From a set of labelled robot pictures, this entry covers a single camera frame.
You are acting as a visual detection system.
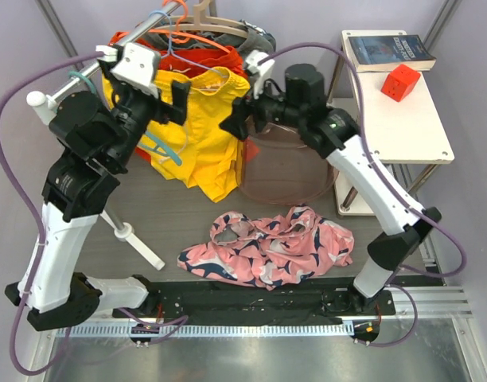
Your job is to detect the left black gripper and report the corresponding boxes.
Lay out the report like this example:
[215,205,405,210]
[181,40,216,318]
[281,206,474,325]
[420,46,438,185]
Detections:
[101,63,191,170]

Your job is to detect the orange plastic hanger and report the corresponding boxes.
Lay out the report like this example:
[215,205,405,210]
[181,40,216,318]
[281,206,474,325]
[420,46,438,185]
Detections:
[148,0,229,53]

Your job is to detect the white two-tier shelf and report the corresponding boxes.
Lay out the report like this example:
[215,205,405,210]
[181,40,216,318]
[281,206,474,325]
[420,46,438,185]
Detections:
[328,30,454,216]

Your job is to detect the pink whale print shorts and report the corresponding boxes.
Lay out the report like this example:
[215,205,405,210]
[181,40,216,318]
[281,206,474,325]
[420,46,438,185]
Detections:
[177,205,355,290]

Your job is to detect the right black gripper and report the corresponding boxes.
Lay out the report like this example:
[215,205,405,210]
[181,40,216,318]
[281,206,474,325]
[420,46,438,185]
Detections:
[218,72,304,144]

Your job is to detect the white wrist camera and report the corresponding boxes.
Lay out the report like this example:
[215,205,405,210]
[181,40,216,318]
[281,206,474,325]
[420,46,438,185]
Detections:
[95,42,161,99]
[243,50,275,99]

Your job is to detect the perforated metal cable rail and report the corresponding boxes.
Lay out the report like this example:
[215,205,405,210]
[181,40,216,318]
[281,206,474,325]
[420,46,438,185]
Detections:
[70,320,354,339]

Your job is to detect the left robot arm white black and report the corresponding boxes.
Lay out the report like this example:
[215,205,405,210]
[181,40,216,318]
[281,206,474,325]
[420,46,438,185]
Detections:
[5,81,191,331]

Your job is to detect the silver clothes rack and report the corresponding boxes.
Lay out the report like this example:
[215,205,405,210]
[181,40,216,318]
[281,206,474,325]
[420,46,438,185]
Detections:
[26,1,166,271]

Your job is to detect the transparent brown plastic basin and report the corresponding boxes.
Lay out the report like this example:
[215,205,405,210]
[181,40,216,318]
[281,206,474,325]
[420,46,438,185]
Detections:
[239,118,339,205]

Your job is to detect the blue wire hanger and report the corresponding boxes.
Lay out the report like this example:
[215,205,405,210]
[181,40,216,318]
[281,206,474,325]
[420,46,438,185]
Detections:
[149,10,228,80]

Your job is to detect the grey garment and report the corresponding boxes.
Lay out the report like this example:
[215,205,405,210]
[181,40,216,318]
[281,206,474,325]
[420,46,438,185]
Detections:
[143,25,276,61]

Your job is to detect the beige wooden hanger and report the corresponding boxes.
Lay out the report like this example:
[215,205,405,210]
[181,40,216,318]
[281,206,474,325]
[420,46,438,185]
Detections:
[171,0,248,38]

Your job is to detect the orange shorts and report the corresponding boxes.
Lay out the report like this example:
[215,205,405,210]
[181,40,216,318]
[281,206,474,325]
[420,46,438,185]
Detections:
[109,32,247,163]

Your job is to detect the dark blue book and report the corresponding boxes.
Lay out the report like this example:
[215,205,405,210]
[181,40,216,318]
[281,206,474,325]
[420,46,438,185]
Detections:
[348,33,436,72]

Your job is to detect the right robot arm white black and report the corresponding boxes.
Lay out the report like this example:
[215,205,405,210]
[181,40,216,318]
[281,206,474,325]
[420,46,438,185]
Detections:
[220,62,441,314]

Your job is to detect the yellow shorts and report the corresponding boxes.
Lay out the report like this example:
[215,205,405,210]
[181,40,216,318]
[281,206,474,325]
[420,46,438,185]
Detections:
[101,62,254,204]

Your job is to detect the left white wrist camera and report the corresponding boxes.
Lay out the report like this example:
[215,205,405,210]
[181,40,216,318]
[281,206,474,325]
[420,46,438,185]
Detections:
[95,42,161,99]

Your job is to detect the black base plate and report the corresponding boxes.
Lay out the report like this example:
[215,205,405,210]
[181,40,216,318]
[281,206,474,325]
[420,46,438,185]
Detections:
[129,278,396,326]

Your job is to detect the red cube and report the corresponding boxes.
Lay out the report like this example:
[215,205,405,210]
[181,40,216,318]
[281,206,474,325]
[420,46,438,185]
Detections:
[381,64,421,102]

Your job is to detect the teal plastic hanger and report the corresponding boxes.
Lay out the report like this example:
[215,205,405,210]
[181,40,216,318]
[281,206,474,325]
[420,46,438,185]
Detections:
[68,71,183,166]

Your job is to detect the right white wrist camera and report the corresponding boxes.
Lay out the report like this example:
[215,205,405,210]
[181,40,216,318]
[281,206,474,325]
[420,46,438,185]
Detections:
[243,50,275,99]

